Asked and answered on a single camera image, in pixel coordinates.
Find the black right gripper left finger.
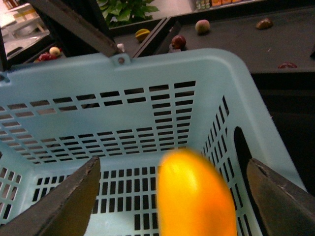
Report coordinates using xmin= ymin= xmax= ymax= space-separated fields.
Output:
xmin=0 ymin=157 xmax=100 ymax=236

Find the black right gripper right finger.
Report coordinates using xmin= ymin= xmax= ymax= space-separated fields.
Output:
xmin=247 ymin=158 xmax=315 ymax=236

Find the yellow orange mango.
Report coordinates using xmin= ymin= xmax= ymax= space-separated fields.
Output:
xmin=157 ymin=149 xmax=237 ymax=236

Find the light blue plastic basket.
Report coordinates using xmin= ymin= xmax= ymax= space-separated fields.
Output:
xmin=0 ymin=49 xmax=304 ymax=236

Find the brown fruit half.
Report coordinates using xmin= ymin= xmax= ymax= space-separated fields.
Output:
xmin=255 ymin=18 xmax=273 ymax=30

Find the red pomegranate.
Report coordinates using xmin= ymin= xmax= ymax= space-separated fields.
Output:
xmin=171 ymin=35 xmax=186 ymax=49

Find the green pink peach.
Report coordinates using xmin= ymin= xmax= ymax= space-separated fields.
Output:
xmin=195 ymin=19 xmax=210 ymax=34

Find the green potted plant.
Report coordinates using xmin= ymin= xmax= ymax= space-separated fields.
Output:
xmin=96 ymin=0 xmax=159 ymax=28

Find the brown basket handle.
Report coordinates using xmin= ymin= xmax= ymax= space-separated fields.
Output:
xmin=28 ymin=0 xmax=122 ymax=57

